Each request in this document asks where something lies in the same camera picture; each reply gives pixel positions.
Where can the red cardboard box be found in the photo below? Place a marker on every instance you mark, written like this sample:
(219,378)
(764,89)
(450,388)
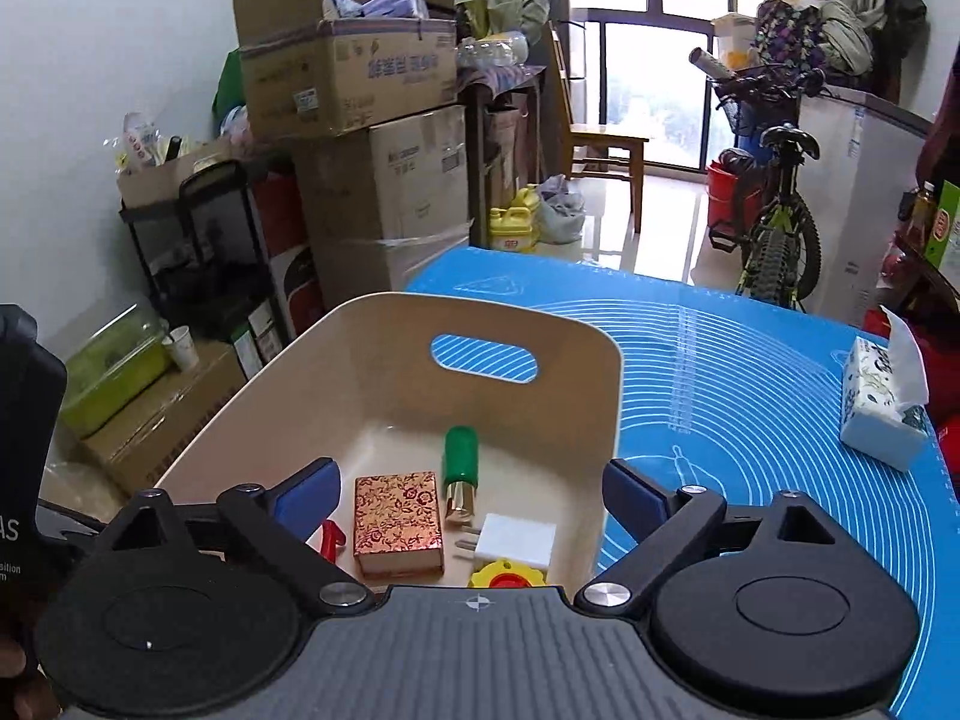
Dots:
(277,217)

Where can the beige plastic bin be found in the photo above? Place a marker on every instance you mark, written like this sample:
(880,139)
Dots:
(360,420)

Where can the red gold patterned box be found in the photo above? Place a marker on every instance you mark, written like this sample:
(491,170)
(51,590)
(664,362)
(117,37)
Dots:
(397,521)

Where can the yellow plastic jug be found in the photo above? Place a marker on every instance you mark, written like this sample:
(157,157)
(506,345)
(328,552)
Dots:
(514,229)

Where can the green carton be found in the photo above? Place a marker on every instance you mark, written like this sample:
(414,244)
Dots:
(945,232)

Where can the white tissue box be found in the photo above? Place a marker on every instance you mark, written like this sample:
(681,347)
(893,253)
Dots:
(874,405)

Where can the large open brown cardboard box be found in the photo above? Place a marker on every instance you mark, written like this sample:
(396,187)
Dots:
(337,82)

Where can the shallow open cardboard box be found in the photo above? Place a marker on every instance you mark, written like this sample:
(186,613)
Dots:
(150,184)

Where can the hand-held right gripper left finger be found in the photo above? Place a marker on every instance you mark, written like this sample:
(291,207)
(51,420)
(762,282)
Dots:
(307,495)

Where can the plastic-wrapped cardboard box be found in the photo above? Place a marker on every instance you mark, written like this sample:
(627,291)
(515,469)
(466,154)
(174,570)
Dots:
(390,270)

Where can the green container with clear lid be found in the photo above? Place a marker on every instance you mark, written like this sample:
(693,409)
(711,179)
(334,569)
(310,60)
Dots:
(112,382)

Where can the blue silicone mat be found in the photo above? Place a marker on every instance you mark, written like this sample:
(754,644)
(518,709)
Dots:
(750,405)

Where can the white charger plug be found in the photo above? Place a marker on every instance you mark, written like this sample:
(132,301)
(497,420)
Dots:
(517,536)

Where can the white chest freezer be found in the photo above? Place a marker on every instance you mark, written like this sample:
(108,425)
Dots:
(855,187)

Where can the yellow and red gear toy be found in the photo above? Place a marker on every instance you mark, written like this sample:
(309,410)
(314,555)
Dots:
(491,575)

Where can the white paper cup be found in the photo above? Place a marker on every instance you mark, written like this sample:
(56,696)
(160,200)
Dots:
(181,351)

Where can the green bottle with gold cap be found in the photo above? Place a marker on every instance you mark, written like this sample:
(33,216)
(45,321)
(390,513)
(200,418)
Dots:
(460,457)

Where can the grey plastic bag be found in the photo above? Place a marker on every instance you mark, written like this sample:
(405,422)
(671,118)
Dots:
(562,214)

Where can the wooden chair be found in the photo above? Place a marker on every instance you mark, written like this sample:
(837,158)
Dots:
(600,139)

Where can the black metal shelf rack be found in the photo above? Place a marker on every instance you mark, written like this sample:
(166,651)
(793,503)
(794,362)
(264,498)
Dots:
(217,307)

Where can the red and white appliance box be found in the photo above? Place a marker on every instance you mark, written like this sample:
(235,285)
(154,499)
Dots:
(296,292)

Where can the green and black bicycle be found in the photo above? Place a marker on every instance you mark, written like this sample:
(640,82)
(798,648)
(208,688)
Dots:
(780,240)

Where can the small white green box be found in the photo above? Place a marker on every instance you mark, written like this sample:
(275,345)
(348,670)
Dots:
(259,337)

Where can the small red plastic piece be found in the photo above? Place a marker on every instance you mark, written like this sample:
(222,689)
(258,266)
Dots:
(332,540)

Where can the red bucket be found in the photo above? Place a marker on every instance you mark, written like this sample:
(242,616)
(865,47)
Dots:
(724,187)

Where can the brown printed cardboard box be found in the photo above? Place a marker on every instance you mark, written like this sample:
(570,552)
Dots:
(165,420)

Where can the floral fabric bag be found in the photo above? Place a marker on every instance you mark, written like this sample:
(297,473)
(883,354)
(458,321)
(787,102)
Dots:
(787,37)

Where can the pale cardboard box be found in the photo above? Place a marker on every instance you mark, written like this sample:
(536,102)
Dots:
(390,172)

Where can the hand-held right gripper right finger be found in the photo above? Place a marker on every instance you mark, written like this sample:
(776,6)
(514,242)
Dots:
(634,499)

